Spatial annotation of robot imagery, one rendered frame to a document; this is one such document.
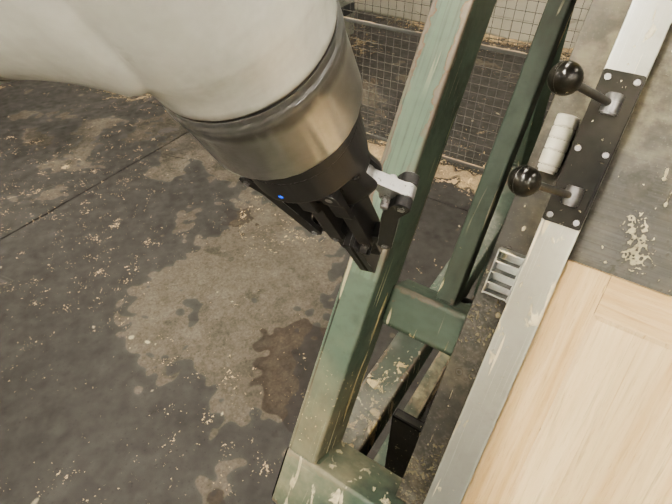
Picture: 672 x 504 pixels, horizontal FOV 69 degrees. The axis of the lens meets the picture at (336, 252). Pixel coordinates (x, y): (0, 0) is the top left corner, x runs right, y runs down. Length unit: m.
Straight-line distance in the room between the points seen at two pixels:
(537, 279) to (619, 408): 0.20
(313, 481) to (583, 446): 0.45
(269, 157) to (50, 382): 2.22
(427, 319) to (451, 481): 0.25
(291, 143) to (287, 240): 2.49
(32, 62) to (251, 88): 0.07
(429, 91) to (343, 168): 0.50
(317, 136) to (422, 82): 0.55
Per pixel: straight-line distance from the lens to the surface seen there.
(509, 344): 0.75
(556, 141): 0.74
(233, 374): 2.17
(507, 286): 0.76
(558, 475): 0.84
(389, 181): 0.31
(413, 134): 0.76
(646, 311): 0.76
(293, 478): 0.98
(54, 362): 2.47
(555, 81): 0.62
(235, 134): 0.21
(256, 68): 0.18
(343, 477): 0.94
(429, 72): 0.77
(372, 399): 1.14
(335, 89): 0.22
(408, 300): 0.86
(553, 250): 0.73
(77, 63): 0.19
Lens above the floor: 1.76
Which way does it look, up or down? 42 degrees down
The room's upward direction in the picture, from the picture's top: straight up
